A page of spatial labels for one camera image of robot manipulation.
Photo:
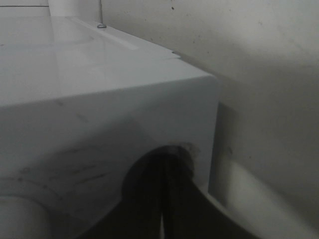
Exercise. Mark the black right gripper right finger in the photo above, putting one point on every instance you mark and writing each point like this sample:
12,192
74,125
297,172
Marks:
187,213

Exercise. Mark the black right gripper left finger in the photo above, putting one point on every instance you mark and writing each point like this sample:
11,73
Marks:
138,214

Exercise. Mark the white microwave oven body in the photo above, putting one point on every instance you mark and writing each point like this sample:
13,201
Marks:
79,105

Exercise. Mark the lower white timer knob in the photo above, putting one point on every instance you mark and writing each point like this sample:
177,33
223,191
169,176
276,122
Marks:
30,210

